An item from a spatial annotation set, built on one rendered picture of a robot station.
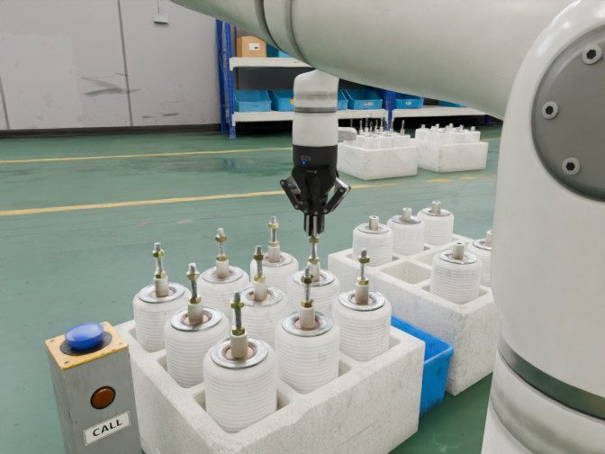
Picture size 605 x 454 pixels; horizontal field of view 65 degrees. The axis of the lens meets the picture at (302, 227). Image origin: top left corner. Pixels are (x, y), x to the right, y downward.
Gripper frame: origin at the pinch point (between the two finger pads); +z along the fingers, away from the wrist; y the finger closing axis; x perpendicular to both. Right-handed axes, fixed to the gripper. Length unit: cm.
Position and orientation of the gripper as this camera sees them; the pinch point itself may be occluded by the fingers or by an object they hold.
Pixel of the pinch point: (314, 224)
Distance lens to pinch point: 82.3
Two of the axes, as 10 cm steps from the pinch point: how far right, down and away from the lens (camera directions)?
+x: 5.0, -2.6, 8.3
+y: 8.7, 1.5, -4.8
